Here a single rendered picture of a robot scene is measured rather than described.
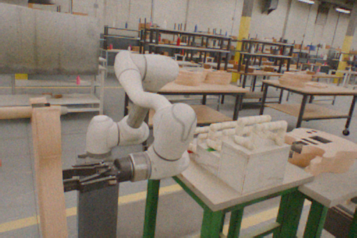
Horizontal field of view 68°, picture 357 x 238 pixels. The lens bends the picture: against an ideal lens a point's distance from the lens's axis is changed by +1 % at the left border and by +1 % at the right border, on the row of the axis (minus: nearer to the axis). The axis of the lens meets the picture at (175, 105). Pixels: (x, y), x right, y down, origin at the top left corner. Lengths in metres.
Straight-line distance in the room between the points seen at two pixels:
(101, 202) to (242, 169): 1.05
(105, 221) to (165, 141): 1.25
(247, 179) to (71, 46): 0.79
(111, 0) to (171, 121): 11.79
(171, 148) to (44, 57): 0.41
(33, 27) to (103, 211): 1.42
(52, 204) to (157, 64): 0.81
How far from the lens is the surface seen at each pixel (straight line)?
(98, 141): 1.69
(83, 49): 0.69
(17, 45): 0.68
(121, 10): 12.54
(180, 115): 0.73
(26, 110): 0.85
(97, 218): 1.91
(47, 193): 0.67
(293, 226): 1.57
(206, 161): 1.24
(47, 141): 0.61
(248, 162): 1.07
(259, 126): 1.07
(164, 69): 1.29
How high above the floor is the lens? 1.50
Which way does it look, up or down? 14 degrees down
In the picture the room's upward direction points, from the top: 6 degrees clockwise
